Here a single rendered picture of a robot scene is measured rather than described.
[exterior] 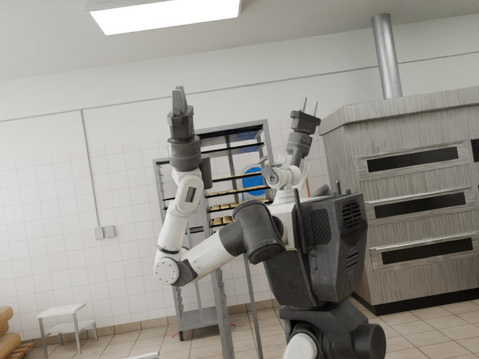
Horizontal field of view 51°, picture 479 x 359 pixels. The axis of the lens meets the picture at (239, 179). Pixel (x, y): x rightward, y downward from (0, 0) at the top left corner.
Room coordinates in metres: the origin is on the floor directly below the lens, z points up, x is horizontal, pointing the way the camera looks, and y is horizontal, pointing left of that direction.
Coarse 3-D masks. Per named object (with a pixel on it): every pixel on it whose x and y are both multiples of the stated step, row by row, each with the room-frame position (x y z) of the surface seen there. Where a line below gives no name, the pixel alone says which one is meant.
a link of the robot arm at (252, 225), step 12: (240, 216) 1.36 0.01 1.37; (252, 216) 1.34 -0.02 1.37; (264, 216) 1.35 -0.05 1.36; (228, 228) 1.37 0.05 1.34; (240, 228) 1.35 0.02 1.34; (252, 228) 1.32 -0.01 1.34; (264, 228) 1.32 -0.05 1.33; (228, 240) 1.36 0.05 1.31; (240, 240) 1.35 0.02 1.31; (252, 240) 1.31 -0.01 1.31; (264, 240) 1.30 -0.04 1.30; (228, 252) 1.37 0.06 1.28; (240, 252) 1.38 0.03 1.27
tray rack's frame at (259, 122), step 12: (204, 132) 3.02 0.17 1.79; (216, 132) 3.37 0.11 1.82; (228, 144) 3.65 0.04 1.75; (228, 156) 3.65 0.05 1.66; (264, 180) 3.64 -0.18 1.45; (204, 192) 3.63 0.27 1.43; (216, 276) 3.63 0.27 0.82; (252, 288) 3.66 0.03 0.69; (252, 300) 3.65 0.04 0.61; (252, 312) 3.65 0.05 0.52
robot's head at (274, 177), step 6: (264, 168) 1.53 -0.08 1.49; (270, 168) 1.51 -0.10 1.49; (276, 168) 1.52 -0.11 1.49; (264, 174) 1.53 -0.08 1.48; (270, 174) 1.52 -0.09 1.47; (276, 174) 1.51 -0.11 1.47; (282, 174) 1.51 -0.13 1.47; (270, 180) 1.52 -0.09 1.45; (276, 180) 1.51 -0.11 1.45; (282, 180) 1.51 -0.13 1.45; (270, 186) 1.54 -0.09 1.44; (276, 186) 1.52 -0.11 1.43
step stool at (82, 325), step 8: (80, 304) 5.30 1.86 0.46; (48, 312) 5.15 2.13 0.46; (56, 312) 5.08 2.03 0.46; (64, 312) 5.06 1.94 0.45; (72, 312) 5.05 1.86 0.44; (40, 320) 5.10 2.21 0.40; (40, 328) 5.11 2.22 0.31; (56, 328) 5.33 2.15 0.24; (64, 328) 5.28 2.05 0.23; (72, 328) 5.24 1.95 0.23; (80, 328) 5.24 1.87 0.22; (96, 336) 5.46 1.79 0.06; (80, 344) 5.08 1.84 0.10; (80, 352) 5.07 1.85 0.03
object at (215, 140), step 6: (228, 132) 3.05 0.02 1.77; (234, 132) 3.06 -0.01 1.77; (240, 132) 3.06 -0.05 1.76; (246, 132) 3.09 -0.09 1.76; (252, 132) 3.16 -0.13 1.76; (204, 138) 3.05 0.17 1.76; (210, 138) 3.10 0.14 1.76; (216, 138) 3.16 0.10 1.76; (222, 138) 3.23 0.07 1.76; (228, 138) 3.29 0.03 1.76; (234, 138) 3.35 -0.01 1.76; (240, 138) 3.43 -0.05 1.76; (246, 138) 3.50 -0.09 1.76; (252, 138) 3.58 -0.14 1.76; (204, 144) 3.43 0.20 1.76; (210, 144) 3.51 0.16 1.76; (216, 144) 3.58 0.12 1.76
